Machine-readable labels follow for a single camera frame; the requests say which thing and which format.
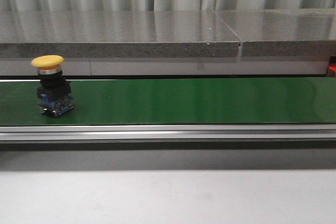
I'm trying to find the yellow mushroom push button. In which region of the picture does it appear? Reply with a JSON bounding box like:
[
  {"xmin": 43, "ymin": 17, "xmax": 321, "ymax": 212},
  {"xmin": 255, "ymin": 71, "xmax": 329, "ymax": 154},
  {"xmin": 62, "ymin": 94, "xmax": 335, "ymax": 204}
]
[{"xmin": 31, "ymin": 55, "xmax": 74, "ymax": 118}]

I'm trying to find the aluminium conveyor side rail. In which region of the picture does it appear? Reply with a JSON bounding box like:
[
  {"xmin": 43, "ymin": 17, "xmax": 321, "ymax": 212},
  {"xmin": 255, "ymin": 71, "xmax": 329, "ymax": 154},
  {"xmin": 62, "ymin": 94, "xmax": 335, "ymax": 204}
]
[{"xmin": 1, "ymin": 124, "xmax": 335, "ymax": 144}]

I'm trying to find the grey stone slab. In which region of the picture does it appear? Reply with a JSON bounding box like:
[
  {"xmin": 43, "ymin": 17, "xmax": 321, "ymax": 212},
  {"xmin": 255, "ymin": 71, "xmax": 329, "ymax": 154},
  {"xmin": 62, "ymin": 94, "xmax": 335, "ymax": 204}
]
[
  {"xmin": 215, "ymin": 8, "xmax": 335, "ymax": 60},
  {"xmin": 1, "ymin": 11, "xmax": 239, "ymax": 58}
]

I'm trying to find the grey stone slab left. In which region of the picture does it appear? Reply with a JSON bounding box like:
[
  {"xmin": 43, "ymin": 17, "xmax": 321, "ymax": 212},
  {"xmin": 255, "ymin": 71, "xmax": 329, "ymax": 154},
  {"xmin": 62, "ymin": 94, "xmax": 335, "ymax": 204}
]
[{"xmin": 1, "ymin": 11, "xmax": 239, "ymax": 58}]

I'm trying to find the red plastic tray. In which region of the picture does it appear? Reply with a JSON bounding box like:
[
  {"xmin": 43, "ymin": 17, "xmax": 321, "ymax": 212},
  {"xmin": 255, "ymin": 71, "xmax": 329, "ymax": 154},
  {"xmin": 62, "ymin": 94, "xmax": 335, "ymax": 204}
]
[{"xmin": 328, "ymin": 62, "xmax": 336, "ymax": 77}]

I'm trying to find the grey stone slab right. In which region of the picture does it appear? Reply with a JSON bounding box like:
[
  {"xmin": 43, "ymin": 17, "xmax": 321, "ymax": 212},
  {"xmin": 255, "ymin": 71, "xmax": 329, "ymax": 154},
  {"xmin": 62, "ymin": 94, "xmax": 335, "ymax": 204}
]
[{"xmin": 215, "ymin": 8, "xmax": 335, "ymax": 60}]

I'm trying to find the green conveyor belt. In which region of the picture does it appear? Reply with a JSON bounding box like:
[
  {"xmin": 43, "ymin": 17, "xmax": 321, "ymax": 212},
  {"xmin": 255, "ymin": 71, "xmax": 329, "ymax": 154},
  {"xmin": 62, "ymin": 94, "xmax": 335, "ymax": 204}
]
[{"xmin": 1, "ymin": 77, "xmax": 335, "ymax": 125}]

